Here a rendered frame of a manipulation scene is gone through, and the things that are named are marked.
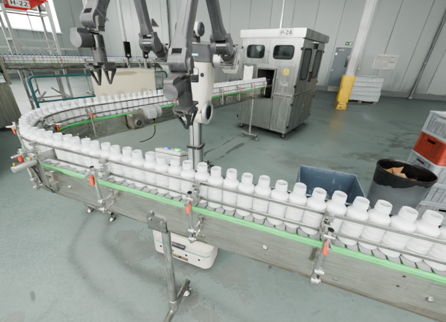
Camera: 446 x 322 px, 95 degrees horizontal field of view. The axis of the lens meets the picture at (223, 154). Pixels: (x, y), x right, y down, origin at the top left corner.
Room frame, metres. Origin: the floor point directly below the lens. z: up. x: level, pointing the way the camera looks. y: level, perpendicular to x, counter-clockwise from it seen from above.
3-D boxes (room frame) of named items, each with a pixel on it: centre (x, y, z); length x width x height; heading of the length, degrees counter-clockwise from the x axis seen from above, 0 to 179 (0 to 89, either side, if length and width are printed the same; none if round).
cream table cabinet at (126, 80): (4.60, 2.17, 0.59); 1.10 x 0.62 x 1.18; 143
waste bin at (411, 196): (1.71, -1.73, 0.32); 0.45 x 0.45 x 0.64
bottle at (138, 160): (0.77, 0.36, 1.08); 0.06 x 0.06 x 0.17
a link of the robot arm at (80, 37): (0.96, 0.58, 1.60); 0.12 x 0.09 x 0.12; 163
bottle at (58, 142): (0.92, 0.81, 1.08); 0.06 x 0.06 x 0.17
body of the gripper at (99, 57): (1.00, 0.57, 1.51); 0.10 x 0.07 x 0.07; 162
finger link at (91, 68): (0.98, 0.57, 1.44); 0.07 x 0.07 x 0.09; 72
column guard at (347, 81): (7.30, -4.05, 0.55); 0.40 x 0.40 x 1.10; 71
